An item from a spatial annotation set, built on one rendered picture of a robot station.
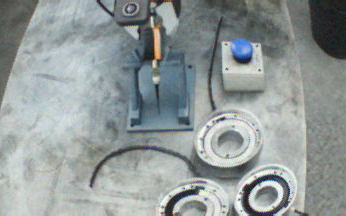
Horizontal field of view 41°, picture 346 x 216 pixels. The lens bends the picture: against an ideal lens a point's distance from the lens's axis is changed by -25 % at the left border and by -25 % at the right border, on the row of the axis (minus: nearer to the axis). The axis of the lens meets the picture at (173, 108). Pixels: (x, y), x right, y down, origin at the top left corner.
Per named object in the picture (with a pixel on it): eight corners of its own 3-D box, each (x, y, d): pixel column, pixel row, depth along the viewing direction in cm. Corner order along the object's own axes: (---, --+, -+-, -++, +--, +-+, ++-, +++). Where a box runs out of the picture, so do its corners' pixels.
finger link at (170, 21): (189, 15, 90) (172, -20, 83) (189, 39, 87) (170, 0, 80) (170, 18, 91) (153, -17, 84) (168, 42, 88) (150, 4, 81)
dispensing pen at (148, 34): (147, 117, 89) (140, 10, 84) (151, 108, 93) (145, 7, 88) (162, 116, 89) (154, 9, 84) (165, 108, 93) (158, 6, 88)
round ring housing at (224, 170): (271, 163, 85) (272, 149, 81) (209, 190, 83) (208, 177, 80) (249, 114, 91) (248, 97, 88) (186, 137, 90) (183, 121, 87)
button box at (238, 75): (264, 91, 93) (264, 72, 90) (224, 91, 94) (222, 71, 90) (261, 56, 98) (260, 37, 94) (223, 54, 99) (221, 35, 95)
